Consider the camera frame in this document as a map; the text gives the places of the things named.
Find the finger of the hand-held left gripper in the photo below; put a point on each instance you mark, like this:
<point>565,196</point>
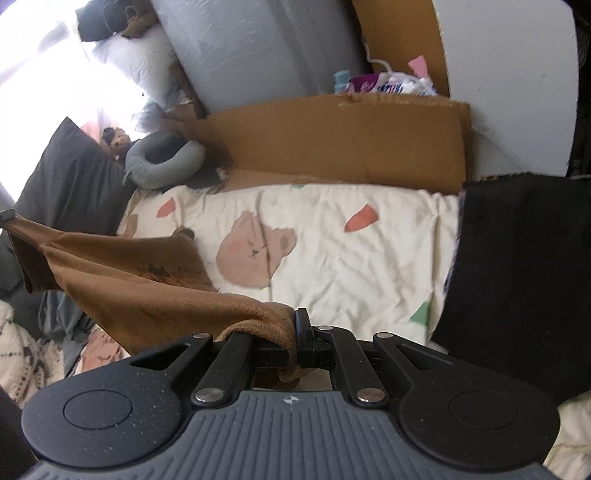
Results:
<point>7,216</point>

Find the pink bottle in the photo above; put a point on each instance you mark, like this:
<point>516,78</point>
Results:
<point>418,65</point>

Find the brown printed t-shirt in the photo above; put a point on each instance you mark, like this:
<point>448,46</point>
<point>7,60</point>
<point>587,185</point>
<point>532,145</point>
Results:
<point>138,295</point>

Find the cream bear-print bed sheet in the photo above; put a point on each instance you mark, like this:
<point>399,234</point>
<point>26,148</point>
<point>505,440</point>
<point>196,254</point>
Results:
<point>351,258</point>

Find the grey neck pillow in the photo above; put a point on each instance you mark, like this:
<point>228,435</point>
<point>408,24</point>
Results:
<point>138,166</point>

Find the large folded cardboard sheet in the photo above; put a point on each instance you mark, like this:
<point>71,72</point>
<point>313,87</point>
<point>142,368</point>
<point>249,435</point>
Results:
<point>332,143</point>

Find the dark grey pillow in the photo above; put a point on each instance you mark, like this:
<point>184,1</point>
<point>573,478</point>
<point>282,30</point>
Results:
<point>69,184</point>

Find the purple white detergent refill bag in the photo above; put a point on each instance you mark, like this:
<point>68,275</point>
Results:
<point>392,86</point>

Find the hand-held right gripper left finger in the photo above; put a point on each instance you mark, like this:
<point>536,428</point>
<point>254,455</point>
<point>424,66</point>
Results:
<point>268,356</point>

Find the black garment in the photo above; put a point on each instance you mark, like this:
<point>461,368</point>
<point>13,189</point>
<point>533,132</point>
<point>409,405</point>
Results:
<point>521,277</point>

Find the detergent bottle with teal cap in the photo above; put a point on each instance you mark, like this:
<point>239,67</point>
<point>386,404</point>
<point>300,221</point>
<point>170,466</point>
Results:
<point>342,83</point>

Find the dark plush toy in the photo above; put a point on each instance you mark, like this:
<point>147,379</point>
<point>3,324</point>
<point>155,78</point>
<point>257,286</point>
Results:
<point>104,18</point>

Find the plain cardboard panel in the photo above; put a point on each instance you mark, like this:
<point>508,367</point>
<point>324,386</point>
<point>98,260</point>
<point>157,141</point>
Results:
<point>397,41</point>

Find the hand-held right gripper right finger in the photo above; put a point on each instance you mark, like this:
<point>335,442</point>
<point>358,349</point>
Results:
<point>303,334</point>

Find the small brown teddy bear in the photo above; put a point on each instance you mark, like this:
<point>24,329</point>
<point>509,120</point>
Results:
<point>117,141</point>

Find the white patterned knit blanket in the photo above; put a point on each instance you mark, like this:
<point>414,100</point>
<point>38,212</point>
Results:
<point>18,350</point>

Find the fluffy blue-grey plush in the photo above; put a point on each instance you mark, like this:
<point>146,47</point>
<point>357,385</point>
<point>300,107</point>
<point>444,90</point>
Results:
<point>147,117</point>

